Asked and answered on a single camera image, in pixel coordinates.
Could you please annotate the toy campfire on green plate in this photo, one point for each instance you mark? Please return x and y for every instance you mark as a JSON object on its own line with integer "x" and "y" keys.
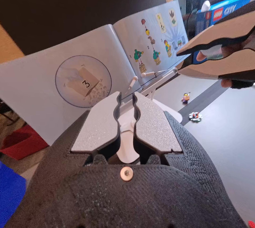
{"x": 195, "y": 117}

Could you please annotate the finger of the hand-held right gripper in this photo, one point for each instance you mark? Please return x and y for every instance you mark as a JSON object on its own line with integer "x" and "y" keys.
{"x": 219, "y": 66}
{"x": 225, "y": 30}

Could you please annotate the blue storage bin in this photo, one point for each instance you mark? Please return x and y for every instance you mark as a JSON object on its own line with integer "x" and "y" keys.
{"x": 10, "y": 192}

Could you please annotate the purple toy minifigure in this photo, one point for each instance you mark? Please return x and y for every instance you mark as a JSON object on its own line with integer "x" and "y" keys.
{"x": 185, "y": 98}

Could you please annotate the blue toy set box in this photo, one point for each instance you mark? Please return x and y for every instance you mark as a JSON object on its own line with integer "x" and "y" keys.
{"x": 219, "y": 12}

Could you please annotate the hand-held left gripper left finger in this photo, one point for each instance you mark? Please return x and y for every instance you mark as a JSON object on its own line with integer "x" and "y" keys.
{"x": 95, "y": 132}

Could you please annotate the white book stand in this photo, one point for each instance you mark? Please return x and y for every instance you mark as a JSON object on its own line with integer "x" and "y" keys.
{"x": 127, "y": 152}

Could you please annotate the red floor bin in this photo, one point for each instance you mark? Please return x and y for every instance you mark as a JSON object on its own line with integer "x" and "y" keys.
{"x": 23, "y": 144}

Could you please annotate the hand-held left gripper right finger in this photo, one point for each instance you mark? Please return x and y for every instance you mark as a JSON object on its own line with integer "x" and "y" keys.
{"x": 157, "y": 132}

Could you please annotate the person's right hand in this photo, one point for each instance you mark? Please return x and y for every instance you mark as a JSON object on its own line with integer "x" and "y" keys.
{"x": 201, "y": 56}

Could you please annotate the toy brick truck model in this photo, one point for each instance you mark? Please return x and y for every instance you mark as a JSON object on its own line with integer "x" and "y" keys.
{"x": 252, "y": 224}

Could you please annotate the building instruction booklet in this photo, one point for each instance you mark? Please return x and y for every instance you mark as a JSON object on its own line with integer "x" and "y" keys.
{"x": 39, "y": 72}

